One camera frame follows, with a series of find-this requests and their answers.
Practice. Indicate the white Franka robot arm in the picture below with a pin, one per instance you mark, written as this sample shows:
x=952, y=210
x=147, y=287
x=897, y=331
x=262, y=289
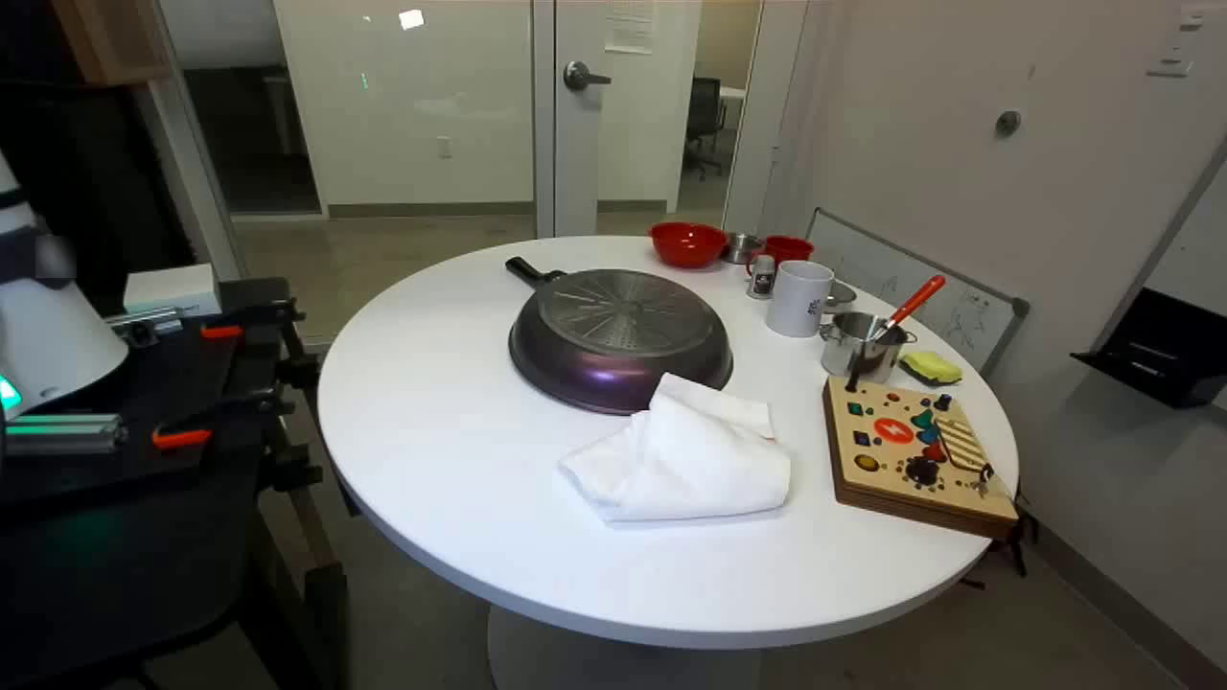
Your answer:
x=43, y=338

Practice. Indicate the dark purple frying pan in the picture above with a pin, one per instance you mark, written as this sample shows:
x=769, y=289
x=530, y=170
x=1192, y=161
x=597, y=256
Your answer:
x=616, y=331

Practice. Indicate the red bowl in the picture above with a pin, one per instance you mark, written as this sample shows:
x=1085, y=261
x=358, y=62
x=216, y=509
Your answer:
x=686, y=244

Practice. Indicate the small steel cup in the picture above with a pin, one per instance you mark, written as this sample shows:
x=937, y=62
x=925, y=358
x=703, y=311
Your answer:
x=759, y=273

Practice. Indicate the white mug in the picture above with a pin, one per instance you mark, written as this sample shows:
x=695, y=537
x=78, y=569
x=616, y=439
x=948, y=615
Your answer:
x=798, y=302

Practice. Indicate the red cup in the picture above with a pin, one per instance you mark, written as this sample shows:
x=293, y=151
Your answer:
x=787, y=246

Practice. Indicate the steel measuring cup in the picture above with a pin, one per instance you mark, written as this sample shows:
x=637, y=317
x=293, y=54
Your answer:
x=837, y=317

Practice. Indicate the white door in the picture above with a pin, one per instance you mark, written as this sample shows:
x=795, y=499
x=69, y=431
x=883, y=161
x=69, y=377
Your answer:
x=635, y=115

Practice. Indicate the steel cup holding spatula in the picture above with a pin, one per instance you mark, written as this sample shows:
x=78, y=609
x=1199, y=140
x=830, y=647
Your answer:
x=883, y=358

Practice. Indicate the wooden toy busy board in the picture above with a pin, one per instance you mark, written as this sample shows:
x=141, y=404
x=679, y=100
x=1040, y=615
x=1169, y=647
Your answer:
x=915, y=454

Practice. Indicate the yellow green sponge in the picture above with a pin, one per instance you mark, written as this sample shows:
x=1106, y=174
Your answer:
x=934, y=370

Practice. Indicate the black clamp orange tip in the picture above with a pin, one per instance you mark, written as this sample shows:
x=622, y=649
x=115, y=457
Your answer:
x=219, y=331
x=176, y=439

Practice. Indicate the white box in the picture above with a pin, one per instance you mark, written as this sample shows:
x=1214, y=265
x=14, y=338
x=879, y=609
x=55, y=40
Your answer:
x=174, y=289

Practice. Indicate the black perforated mounting table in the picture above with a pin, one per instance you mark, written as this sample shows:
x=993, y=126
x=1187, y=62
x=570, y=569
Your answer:
x=128, y=537

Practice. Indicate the round grey wall knob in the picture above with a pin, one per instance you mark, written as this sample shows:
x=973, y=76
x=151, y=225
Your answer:
x=1011, y=126

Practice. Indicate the black wall tray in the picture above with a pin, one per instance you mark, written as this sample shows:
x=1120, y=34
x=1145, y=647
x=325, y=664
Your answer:
x=1162, y=345

